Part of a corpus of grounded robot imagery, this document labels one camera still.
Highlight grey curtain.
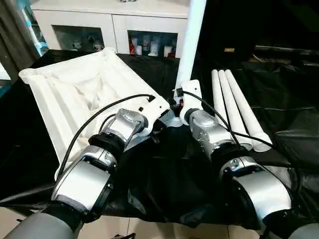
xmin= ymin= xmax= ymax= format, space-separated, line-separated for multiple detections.
xmin=0 ymin=0 xmax=38 ymax=80

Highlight light blue frame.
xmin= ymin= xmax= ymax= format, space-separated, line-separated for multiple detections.
xmin=22 ymin=3 xmax=48 ymax=57

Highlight black work mat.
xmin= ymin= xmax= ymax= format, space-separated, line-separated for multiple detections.
xmin=0 ymin=48 xmax=319 ymax=231

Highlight white glass-door cabinet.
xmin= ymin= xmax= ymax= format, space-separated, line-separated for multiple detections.
xmin=31 ymin=0 xmax=190 ymax=58

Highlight black furniture unit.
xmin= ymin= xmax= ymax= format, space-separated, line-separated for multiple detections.
xmin=196 ymin=0 xmax=319 ymax=63

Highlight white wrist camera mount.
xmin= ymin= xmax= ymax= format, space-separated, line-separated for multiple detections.
xmin=178 ymin=79 xmax=203 ymax=125
xmin=137 ymin=95 xmax=171 ymax=137

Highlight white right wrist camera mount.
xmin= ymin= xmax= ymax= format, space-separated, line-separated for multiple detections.
xmin=178 ymin=79 xmax=203 ymax=125

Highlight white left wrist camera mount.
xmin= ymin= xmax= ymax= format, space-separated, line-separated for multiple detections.
xmin=137 ymin=95 xmax=171 ymax=137

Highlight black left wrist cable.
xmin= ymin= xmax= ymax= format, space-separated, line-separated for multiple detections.
xmin=59 ymin=93 xmax=156 ymax=175

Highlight white plastic table leg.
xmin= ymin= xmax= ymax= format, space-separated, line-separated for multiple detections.
xmin=173 ymin=0 xmax=207 ymax=105
xmin=224 ymin=69 xmax=273 ymax=153
xmin=210 ymin=69 xmax=244 ymax=147
xmin=217 ymin=69 xmax=255 ymax=151

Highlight white plastic table top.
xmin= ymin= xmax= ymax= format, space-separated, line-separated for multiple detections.
xmin=18 ymin=47 xmax=185 ymax=180

